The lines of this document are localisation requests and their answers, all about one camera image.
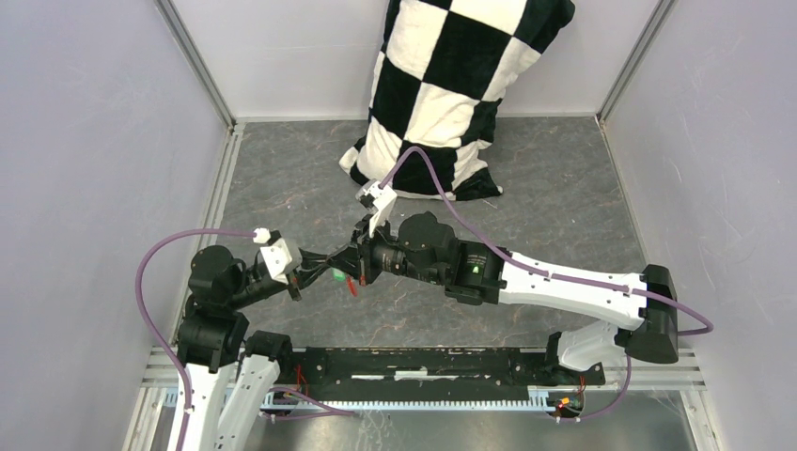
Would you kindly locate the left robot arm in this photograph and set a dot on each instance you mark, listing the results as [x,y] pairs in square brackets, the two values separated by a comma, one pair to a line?
[225,373]

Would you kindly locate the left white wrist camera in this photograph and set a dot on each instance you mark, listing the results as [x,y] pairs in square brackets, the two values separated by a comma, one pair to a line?
[281,256]

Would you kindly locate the white slotted cable duct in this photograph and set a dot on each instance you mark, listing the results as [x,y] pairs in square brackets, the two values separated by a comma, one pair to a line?
[535,401]

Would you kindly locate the black white checkered pillow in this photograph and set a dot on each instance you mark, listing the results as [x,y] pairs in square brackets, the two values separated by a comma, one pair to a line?
[439,79]

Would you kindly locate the metal key holder red handle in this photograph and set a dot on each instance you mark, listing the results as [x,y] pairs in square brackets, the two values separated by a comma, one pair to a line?
[351,285]

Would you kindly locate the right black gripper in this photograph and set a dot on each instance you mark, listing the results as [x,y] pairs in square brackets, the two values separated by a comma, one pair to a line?
[347,261]

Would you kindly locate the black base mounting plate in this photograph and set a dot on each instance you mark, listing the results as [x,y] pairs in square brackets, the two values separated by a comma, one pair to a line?
[429,374]

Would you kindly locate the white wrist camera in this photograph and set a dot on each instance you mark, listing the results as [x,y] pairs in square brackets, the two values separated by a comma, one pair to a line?
[379,201]
[281,256]

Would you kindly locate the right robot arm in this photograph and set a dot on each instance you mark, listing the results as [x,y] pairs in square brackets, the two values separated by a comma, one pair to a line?
[630,317]

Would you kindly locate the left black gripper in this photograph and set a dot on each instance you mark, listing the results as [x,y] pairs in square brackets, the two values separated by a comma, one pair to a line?
[307,272]

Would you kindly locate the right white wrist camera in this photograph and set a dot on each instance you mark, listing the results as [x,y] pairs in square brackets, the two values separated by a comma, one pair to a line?
[379,201]

